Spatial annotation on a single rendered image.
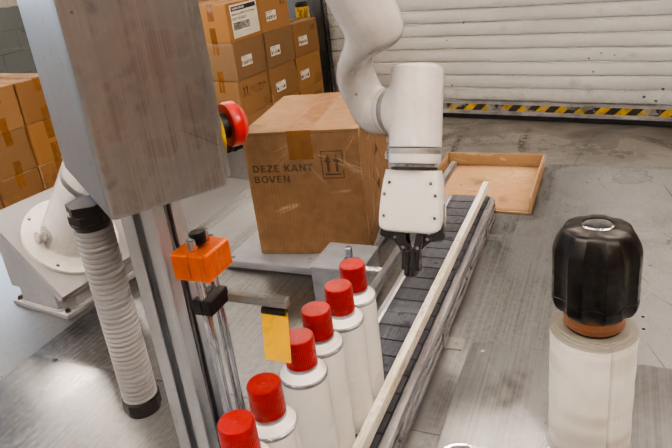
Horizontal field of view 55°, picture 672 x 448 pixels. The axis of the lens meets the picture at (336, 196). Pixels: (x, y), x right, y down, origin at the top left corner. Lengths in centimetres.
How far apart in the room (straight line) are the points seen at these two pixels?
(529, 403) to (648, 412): 14
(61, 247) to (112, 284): 80
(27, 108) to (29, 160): 30
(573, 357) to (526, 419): 20
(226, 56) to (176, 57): 387
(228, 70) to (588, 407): 386
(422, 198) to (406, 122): 12
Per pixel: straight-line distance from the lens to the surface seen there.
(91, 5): 47
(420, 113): 99
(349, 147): 124
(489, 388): 92
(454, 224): 135
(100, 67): 47
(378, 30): 93
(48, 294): 139
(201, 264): 62
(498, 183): 168
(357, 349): 78
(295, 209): 131
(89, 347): 126
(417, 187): 100
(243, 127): 53
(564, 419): 75
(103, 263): 56
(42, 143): 421
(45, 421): 112
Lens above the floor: 146
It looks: 22 degrees down
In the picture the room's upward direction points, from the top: 7 degrees counter-clockwise
